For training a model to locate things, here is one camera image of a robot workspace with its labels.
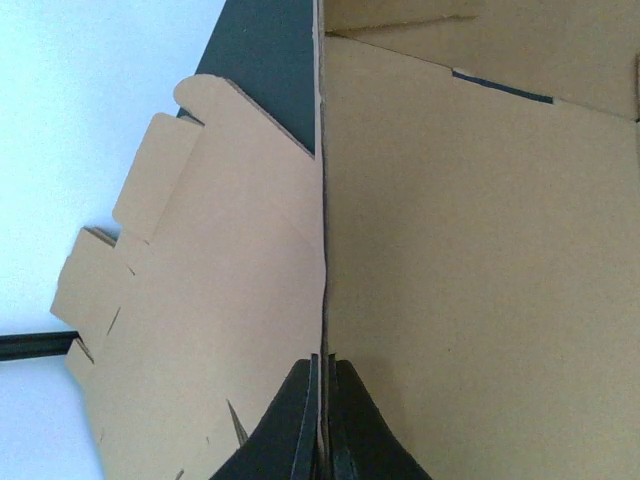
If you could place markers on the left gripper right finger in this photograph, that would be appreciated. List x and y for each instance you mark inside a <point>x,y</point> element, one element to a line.
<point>362,446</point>

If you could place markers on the cardboard box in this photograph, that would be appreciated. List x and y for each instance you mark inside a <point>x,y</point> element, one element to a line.
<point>483,231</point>

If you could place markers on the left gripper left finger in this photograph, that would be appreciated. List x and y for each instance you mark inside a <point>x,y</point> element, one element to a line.
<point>283,444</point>

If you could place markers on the stack of flat cardboard blanks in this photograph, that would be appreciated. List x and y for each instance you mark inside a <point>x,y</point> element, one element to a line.
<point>191,319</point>

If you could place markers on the left black frame post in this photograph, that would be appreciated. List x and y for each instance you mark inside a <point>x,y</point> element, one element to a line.
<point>35,345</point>

